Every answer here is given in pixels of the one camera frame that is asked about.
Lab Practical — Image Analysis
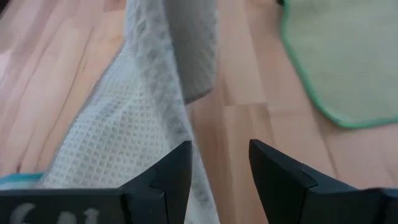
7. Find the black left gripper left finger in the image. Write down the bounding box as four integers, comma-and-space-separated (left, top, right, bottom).
0, 140, 193, 224

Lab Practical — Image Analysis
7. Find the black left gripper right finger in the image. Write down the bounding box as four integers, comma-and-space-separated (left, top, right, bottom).
248, 139, 398, 224

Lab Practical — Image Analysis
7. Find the grey waffle microfiber towel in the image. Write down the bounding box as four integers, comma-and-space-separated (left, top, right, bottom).
39, 0, 220, 224

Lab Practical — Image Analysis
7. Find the light blue microfiber towel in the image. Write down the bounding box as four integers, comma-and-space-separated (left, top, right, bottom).
0, 172, 44, 191

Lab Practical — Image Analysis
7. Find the green microfiber towel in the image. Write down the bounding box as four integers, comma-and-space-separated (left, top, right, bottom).
279, 0, 398, 129

